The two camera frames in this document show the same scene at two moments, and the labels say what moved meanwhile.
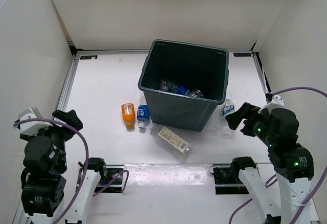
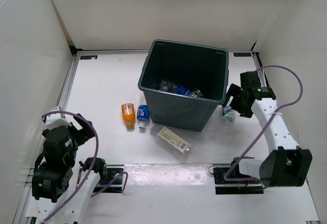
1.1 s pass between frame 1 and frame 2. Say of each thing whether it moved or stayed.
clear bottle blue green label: stayed
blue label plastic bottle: stayed
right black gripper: moved
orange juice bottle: stayed
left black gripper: moved
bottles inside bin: stayed
